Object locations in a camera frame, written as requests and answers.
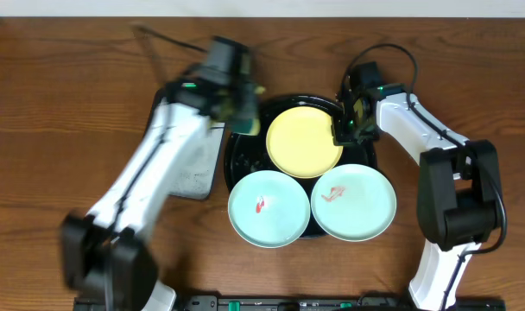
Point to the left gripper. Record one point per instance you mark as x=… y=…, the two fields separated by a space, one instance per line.
x=249 y=111

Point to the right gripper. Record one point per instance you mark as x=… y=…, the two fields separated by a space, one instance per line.
x=340 y=136

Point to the green yellow sponge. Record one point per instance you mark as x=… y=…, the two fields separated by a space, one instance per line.
x=246 y=116

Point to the yellow plate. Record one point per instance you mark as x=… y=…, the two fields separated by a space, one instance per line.
x=299 y=142

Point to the light green plate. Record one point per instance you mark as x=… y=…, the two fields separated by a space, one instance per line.
x=269 y=209
x=353 y=202

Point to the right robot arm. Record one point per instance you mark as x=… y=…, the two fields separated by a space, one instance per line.
x=460 y=208

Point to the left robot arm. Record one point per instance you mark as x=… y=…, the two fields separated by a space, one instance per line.
x=105 y=254

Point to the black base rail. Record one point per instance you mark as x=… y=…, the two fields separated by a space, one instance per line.
x=212 y=303

